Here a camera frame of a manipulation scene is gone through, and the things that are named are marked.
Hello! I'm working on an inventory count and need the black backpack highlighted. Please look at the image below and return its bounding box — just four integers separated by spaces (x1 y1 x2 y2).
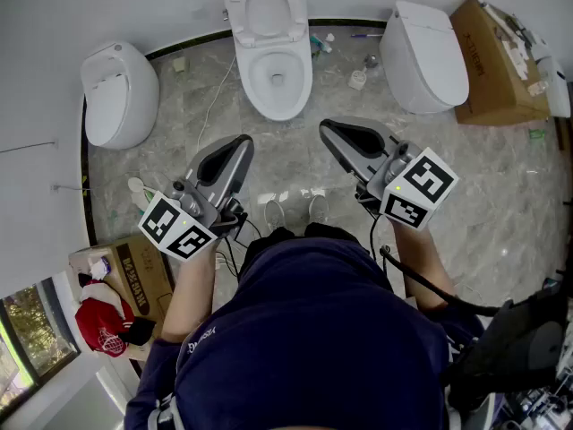
447 279 573 420

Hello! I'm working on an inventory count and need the person's navy shirt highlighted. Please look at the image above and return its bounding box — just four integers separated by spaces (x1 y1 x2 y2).
124 236 487 430

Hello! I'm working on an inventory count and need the brown-printed cardboard box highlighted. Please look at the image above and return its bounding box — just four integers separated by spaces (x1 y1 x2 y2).
68 235 175 362

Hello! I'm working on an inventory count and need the thick black gripper cable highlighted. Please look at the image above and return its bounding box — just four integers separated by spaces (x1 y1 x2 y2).
367 212 509 317

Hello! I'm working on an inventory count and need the person's right grey shoe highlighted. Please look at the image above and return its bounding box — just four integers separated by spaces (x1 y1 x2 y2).
307 193 330 226

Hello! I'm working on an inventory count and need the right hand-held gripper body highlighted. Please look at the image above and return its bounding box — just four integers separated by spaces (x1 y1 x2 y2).
355 140 461 231

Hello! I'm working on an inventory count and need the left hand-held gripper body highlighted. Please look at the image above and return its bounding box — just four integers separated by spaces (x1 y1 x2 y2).
137 177 248 263

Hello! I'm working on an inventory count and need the white egg-shaped toilet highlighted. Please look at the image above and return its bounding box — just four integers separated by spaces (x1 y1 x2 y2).
80 40 161 151

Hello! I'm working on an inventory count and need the teal and white tube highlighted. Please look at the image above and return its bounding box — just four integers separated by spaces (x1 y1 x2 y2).
311 34 333 58

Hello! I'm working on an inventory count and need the window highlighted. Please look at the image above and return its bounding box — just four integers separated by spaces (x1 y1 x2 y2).
0 279 82 414

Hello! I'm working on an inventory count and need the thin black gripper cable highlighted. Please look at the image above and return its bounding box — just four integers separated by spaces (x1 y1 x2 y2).
217 211 265 281

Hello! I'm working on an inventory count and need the pile of white foam pieces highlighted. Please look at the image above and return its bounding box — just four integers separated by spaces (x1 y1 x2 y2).
478 0 550 98

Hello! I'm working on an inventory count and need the person's right forearm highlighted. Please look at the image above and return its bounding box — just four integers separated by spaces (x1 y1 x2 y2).
391 219 458 313

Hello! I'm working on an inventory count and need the large plain cardboard box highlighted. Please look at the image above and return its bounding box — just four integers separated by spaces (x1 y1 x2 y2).
449 0 552 127

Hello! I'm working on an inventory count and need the cluttered equipment shelf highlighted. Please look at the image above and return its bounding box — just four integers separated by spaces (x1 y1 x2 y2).
492 369 573 430

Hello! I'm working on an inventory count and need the white closed smart toilet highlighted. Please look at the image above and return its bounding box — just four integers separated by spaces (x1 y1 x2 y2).
379 0 470 115

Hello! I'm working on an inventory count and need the black cap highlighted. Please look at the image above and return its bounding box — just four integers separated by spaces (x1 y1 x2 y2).
120 317 157 348

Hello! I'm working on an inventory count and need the red garment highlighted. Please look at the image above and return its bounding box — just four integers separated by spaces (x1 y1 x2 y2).
74 279 135 358

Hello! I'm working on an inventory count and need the white power cable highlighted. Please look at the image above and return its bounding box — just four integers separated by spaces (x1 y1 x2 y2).
196 54 238 151

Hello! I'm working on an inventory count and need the white and purple cloth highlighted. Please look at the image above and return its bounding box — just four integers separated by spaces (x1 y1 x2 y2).
87 257 112 280

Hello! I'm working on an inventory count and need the person's grey shoe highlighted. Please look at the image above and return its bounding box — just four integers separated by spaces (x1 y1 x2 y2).
263 199 287 237
307 193 330 226

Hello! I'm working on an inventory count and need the white plastic casing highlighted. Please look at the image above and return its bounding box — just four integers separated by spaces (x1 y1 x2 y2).
535 54 573 119

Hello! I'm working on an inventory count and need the white round-bowl toilet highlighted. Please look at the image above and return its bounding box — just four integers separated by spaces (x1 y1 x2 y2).
233 33 314 123

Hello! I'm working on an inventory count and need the person's left forearm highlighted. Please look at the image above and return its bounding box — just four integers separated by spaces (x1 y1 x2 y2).
160 238 234 344

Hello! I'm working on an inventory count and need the person's left grey shoe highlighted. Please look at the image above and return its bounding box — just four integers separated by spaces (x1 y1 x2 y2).
263 199 287 237

